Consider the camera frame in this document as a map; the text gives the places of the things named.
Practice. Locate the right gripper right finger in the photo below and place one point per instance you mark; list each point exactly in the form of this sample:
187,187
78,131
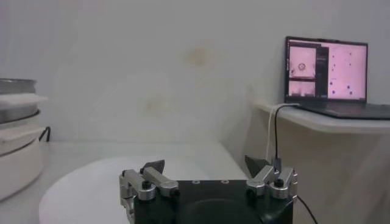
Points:
265,179

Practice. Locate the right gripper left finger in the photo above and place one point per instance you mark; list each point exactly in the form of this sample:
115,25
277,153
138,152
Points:
146,184

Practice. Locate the round white plate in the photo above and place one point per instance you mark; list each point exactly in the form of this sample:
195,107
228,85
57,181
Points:
91,194

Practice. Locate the white side table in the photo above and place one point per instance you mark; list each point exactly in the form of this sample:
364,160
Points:
335,158

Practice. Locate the white electric cooking pot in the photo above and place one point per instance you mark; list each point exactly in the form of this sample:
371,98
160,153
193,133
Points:
18,167

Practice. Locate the dark open laptop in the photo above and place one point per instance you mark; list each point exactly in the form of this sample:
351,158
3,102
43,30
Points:
335,70

